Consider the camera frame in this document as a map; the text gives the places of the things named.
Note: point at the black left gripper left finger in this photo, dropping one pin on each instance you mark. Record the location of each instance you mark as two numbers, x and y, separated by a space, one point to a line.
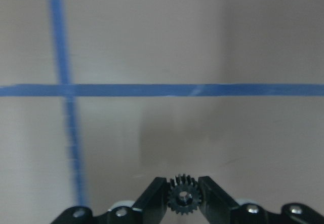
150 207

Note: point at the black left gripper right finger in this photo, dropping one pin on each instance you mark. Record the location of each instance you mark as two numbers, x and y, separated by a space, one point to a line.
219 207

